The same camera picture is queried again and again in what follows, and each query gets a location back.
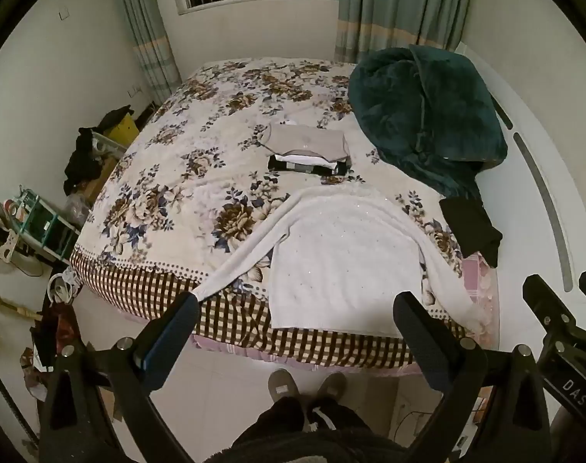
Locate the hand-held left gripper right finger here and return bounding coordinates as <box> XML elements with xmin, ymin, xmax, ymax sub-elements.
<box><xmin>392</xmin><ymin>291</ymin><xmax>551</xmax><ymax>463</ymax></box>

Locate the teal striped curtain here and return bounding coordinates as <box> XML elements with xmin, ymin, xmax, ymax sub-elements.
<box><xmin>114</xmin><ymin>0</ymin><xmax>182</xmax><ymax>104</ymax></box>
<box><xmin>332</xmin><ymin>0</ymin><xmax>477</xmax><ymax>63</ymax></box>

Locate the broom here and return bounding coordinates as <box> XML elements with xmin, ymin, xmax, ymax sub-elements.
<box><xmin>0</xmin><ymin>289</ymin><xmax>44</xmax><ymax>322</ymax></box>

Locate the cardboard box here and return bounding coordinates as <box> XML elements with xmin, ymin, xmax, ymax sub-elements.
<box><xmin>78</xmin><ymin>154</ymin><xmax>122</xmax><ymax>203</ymax></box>

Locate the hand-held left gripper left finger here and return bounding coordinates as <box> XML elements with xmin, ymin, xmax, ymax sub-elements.
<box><xmin>37</xmin><ymin>291</ymin><xmax>202</xmax><ymax>463</ymax></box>

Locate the black cloth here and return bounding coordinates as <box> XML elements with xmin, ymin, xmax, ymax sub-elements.
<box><xmin>439</xmin><ymin>197</ymin><xmax>504</xmax><ymax>268</ymax></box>

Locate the yellow box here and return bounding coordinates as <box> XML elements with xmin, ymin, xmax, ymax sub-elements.
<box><xmin>102</xmin><ymin>108</ymin><xmax>140</xmax><ymax>149</ymax></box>

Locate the white plastic basket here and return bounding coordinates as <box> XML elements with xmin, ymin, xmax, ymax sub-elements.
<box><xmin>93</xmin><ymin>132</ymin><xmax>128</xmax><ymax>156</ymax></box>

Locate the white bed headboard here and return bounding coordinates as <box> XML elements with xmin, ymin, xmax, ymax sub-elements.
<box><xmin>454</xmin><ymin>41</ymin><xmax>583</xmax><ymax>295</ymax></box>

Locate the black white striped folded garment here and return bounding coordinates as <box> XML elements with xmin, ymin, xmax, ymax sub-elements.
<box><xmin>268</xmin><ymin>153</ymin><xmax>352</xmax><ymax>177</ymax></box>

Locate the teal fleece blanket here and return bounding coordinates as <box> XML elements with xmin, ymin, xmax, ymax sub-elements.
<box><xmin>347</xmin><ymin>44</ymin><xmax>509</xmax><ymax>201</ymax></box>

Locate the red cloth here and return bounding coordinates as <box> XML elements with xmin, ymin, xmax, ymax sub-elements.
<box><xmin>51</xmin><ymin>303</ymin><xmax>82</xmax><ymax>349</ymax></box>

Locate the grey slipper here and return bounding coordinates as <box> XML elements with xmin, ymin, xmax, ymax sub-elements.
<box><xmin>317</xmin><ymin>371</ymin><xmax>348</xmax><ymax>402</ymax></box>
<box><xmin>268</xmin><ymin>369</ymin><xmax>298</xmax><ymax>404</ymax></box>

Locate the grey folded garment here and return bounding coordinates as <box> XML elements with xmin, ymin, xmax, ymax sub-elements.
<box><xmin>261</xmin><ymin>123</ymin><xmax>351</xmax><ymax>162</ymax></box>

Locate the person's black fleece clothing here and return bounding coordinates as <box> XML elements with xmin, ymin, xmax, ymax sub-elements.
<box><xmin>203</xmin><ymin>394</ymin><xmax>419</xmax><ymax>463</ymax></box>

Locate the green rack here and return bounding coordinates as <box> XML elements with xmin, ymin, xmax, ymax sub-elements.
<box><xmin>10</xmin><ymin>184</ymin><xmax>79</xmax><ymax>261</ymax></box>

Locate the black clothing pile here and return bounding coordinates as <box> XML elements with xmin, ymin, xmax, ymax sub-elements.
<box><xmin>64</xmin><ymin>108</ymin><xmax>137</xmax><ymax>193</ymax></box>

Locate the white knit sweater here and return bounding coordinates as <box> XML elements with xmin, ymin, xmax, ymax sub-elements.
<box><xmin>191</xmin><ymin>186</ymin><xmax>489</xmax><ymax>336</ymax></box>

